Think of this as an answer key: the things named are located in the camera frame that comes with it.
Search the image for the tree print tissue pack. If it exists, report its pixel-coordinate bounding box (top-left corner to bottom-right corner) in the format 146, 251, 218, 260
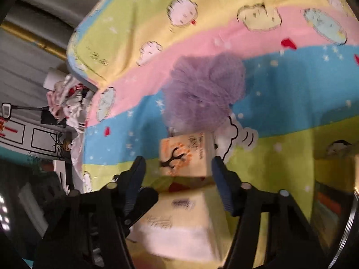
158, 132, 218, 178

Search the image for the grey curtain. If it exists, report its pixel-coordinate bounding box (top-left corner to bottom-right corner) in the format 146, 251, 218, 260
0, 0, 93, 107

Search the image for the cream tissue pack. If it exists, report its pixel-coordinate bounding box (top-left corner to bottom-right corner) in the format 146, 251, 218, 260
125, 178, 233, 262

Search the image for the purple cloth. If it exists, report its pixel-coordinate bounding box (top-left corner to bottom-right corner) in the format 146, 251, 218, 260
161, 53, 247, 132

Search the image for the white cabinet black trim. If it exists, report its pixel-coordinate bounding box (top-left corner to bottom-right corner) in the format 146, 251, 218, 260
0, 115, 66, 157

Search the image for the yellow box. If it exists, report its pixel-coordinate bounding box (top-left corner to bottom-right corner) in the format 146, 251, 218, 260
312, 154, 359, 253

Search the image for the pile of clothes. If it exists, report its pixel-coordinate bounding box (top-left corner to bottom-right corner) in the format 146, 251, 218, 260
46, 74, 96, 133

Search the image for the potted plant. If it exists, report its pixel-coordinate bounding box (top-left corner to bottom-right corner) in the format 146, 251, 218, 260
50, 133, 73, 157

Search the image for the black stand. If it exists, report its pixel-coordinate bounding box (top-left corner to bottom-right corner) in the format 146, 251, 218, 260
1, 102, 66, 126

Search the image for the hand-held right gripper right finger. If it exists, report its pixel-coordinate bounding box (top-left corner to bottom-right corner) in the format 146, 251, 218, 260
211, 157, 330, 269

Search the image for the printed pastel bed sheet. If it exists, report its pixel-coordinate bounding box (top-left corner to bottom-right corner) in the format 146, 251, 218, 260
66, 0, 359, 269

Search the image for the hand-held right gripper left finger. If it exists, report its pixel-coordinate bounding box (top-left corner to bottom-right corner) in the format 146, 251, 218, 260
34, 155, 159, 269

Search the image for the grey headboard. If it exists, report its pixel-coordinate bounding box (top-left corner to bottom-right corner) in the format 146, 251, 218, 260
66, 62, 99, 93

